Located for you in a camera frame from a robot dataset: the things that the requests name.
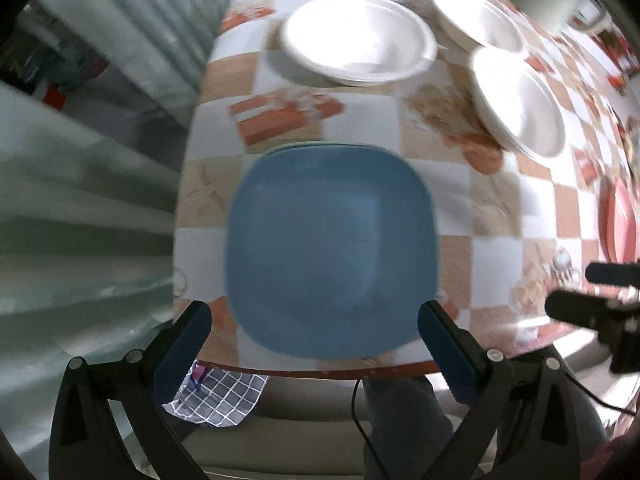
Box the pink square plate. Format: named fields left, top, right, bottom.
left=599, top=177, right=639, bottom=263

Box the white round bowl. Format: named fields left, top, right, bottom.
left=469, top=47, right=566, bottom=165
left=433, top=0, right=528, bottom=56
left=280, top=0, right=438, bottom=87

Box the blue square plate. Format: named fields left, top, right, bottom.
left=224, top=144, right=438, bottom=360

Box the person's dark trouser leg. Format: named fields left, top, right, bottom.
left=363, top=376, right=454, bottom=479

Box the grey checkered cloth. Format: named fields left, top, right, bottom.
left=163, top=361, right=268, bottom=428

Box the green curtain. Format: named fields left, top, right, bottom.
left=1, top=0, right=231, bottom=479

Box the black cable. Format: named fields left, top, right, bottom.
left=349, top=377, right=381, bottom=480

